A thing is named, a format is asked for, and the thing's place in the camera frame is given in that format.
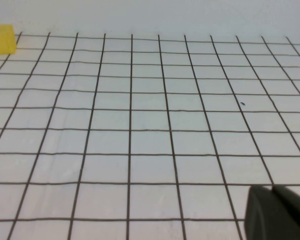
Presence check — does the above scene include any white black-grid tablecloth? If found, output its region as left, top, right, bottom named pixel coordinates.
left=0, top=31, right=300, bottom=240

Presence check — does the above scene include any yellow foam cube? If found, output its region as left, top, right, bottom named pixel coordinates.
left=0, top=24, right=17, bottom=56

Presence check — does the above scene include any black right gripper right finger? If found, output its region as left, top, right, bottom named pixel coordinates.
left=272, top=184, right=300, bottom=240

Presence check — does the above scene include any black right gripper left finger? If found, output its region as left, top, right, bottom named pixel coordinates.
left=244, top=185, right=291, bottom=240

